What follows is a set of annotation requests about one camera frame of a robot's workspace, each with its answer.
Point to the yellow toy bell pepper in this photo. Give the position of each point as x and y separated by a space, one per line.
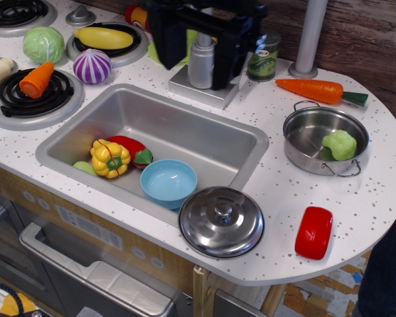
109 159

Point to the silver stove knob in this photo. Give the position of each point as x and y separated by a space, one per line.
81 16

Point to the green toy piece in sink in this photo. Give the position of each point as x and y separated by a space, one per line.
86 167

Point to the yellow toy squash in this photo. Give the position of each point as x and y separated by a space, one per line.
103 38

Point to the green plastic plate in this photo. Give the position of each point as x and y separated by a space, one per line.
192 36

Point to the green toy can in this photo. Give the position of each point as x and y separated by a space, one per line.
261 66

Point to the front black stove burner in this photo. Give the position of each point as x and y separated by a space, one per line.
60 100

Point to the silver toy faucet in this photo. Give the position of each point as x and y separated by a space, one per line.
194 80

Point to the red toy ketchup bottle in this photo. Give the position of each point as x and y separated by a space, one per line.
137 16

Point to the silver oven door handle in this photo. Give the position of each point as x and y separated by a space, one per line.
81 282

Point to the rear left stove burner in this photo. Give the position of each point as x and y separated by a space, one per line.
18 17

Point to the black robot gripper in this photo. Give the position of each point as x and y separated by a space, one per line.
235 25

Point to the steel pot lid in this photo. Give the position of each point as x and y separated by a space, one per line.
221 222

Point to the silver vertical pole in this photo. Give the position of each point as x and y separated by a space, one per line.
304 66

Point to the small steel pan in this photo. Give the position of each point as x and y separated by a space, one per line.
304 130

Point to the grey metal sink basin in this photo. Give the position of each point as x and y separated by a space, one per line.
222 152

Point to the purple striped toy onion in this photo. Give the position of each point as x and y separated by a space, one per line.
92 66

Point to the yellow object bottom left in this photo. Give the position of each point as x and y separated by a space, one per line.
10 307

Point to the light blue plastic bowl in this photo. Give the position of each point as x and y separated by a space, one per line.
168 182

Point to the orange toy carrot half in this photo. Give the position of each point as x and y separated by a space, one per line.
34 84

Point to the rear right stove burner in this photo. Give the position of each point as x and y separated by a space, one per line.
119 57

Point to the red toy pepper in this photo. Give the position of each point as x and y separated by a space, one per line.
141 156

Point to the light green toy broccoli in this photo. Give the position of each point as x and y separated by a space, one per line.
342 145

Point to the orange toy carrot with stem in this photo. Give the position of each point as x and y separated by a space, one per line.
323 91

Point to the red toy block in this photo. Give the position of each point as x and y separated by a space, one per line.
314 233

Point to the green toy cabbage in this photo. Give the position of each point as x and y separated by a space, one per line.
43 44

